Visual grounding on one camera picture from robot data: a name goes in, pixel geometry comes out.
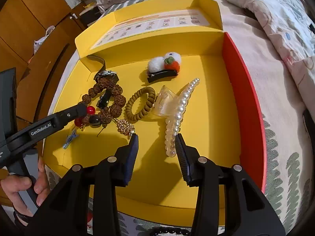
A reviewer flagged light blue hair clip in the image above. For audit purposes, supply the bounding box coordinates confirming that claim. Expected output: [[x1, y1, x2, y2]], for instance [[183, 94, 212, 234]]
[[62, 129, 78, 149]]

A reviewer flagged red berry hair clip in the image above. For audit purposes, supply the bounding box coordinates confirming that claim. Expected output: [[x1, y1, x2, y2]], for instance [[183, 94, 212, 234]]
[[74, 105, 96, 131]]

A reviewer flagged black bead bracelet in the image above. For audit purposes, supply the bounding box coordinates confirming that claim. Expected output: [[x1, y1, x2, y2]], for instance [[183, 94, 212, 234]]
[[148, 227, 191, 236]]

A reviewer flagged brown rudraksha bead bracelet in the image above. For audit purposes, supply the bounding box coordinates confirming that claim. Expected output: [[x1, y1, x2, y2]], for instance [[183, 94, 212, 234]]
[[78, 76, 127, 128]]

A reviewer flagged gold rhinestone hair clip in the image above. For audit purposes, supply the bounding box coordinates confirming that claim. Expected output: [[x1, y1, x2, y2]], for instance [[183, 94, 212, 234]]
[[115, 119, 135, 137]]

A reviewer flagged brown spiral hair tie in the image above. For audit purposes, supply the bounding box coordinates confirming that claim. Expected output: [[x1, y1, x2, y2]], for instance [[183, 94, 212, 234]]
[[124, 86, 157, 122]]

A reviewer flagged clear pearl claw clip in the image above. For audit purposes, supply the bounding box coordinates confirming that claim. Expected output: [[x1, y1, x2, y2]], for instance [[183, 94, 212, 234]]
[[153, 78, 200, 158]]

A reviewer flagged white pompom carrot hair clip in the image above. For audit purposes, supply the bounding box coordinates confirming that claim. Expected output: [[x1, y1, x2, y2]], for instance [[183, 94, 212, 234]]
[[147, 52, 182, 83]]

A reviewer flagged black strap wristwatch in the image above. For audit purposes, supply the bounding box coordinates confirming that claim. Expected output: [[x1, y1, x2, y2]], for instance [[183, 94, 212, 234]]
[[87, 55, 119, 109]]

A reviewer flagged person's left hand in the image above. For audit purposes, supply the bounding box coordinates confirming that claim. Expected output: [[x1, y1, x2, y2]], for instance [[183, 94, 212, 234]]
[[1, 157, 50, 228]]

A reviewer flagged green leaf pattern bedsheet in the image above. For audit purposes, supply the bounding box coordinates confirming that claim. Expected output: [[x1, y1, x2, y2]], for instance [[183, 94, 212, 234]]
[[44, 0, 313, 236]]

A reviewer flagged wooden cabinet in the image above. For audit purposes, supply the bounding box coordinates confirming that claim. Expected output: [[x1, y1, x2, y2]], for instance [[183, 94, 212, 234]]
[[1, 0, 89, 128]]

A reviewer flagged yellow cardboard box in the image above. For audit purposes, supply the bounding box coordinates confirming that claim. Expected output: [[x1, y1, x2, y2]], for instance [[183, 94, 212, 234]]
[[53, 0, 266, 226]]

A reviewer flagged floral white duvet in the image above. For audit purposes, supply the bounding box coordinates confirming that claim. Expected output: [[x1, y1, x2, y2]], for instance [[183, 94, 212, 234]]
[[227, 0, 314, 116]]

